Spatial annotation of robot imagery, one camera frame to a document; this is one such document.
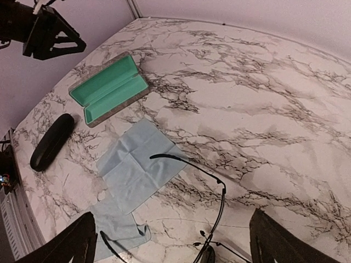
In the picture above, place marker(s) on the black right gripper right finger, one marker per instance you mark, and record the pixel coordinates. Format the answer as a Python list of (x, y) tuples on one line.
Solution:
[(270, 242)]

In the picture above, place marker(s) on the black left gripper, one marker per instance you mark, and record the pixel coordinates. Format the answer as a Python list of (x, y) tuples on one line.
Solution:
[(43, 41)]

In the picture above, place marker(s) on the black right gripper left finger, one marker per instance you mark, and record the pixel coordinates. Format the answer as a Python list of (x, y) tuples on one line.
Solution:
[(76, 243)]

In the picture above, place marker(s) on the grey marbled glasses case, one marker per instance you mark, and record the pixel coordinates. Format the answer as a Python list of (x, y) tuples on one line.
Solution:
[(109, 90)]

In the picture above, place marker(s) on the light blue cleaning cloth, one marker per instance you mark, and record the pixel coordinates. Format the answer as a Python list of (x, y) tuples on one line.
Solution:
[(128, 170)]

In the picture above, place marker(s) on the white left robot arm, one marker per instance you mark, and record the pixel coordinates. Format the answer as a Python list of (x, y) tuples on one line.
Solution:
[(12, 24)]

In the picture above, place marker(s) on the black rimless sunglasses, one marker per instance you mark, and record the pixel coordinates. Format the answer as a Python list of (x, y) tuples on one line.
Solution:
[(207, 252)]

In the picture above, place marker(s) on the light blue cloth front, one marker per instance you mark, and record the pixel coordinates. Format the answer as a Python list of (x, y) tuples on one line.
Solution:
[(117, 232)]

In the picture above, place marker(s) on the black glasses case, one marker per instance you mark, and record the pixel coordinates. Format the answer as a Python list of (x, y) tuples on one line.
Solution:
[(52, 142)]

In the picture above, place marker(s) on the aluminium front rail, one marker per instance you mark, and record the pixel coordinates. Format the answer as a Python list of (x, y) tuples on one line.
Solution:
[(21, 230)]

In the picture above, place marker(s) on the thin wire-frame glasses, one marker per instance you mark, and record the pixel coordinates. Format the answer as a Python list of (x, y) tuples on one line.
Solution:
[(208, 196)]

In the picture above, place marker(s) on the aluminium frame post left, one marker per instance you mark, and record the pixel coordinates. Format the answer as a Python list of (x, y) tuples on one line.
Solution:
[(134, 9)]

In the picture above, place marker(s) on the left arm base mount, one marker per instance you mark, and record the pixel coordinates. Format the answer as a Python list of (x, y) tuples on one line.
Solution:
[(9, 171)]

